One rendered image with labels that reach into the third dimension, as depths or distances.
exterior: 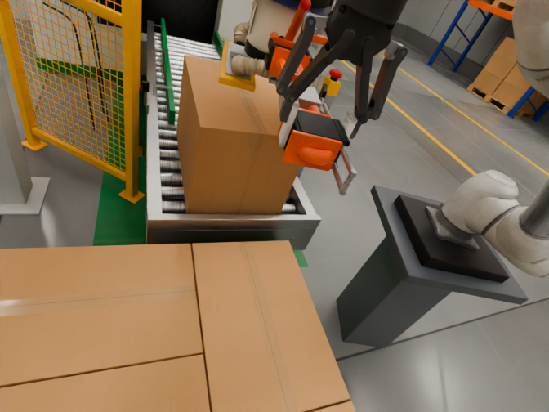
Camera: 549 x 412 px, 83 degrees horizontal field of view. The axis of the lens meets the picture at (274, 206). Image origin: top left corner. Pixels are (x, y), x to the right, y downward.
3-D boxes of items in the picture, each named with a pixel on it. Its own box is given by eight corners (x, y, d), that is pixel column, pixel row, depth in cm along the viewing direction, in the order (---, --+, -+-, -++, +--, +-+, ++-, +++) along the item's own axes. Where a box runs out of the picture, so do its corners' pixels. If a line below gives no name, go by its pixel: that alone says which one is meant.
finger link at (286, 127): (300, 105, 42) (295, 103, 42) (283, 148, 47) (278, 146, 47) (297, 96, 45) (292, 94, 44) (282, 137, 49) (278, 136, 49)
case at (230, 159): (176, 132, 162) (184, 54, 136) (249, 141, 178) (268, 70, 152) (186, 216, 122) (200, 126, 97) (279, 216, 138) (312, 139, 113)
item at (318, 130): (277, 132, 51) (286, 104, 47) (319, 141, 52) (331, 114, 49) (281, 162, 44) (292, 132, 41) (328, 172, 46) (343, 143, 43)
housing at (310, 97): (275, 100, 60) (283, 78, 57) (308, 109, 62) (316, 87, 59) (278, 118, 55) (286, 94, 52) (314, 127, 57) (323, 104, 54)
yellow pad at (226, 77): (224, 44, 108) (226, 29, 105) (252, 52, 110) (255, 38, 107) (217, 83, 83) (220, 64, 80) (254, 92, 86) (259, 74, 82)
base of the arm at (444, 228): (457, 215, 137) (466, 205, 133) (478, 252, 119) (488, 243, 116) (421, 201, 134) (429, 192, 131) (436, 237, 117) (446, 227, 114)
